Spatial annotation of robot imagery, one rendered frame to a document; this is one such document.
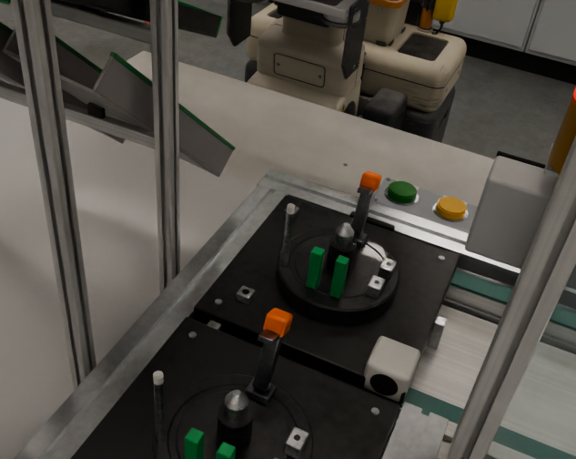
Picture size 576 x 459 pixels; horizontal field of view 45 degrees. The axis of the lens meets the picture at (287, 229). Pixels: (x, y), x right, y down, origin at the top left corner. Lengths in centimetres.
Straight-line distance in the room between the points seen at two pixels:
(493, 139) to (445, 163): 193
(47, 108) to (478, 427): 45
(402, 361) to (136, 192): 56
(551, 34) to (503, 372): 327
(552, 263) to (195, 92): 97
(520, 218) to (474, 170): 73
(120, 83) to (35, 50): 18
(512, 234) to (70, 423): 42
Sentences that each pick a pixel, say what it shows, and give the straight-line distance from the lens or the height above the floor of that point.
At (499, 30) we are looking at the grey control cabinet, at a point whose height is 18.
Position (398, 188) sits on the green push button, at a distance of 96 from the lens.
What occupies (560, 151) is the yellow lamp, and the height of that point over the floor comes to 128.
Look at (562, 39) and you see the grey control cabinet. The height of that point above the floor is 22.
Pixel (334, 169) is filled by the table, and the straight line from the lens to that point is 118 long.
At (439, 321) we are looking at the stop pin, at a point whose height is 97.
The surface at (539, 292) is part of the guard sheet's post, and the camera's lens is 54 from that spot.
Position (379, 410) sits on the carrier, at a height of 97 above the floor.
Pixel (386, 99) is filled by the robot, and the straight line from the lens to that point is 167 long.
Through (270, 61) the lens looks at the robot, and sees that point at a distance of 156.
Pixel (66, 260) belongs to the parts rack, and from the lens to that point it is 65.
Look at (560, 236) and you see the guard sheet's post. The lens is 51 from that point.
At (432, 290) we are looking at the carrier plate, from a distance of 82.
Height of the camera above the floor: 151
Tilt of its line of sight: 39 degrees down
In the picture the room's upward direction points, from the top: 7 degrees clockwise
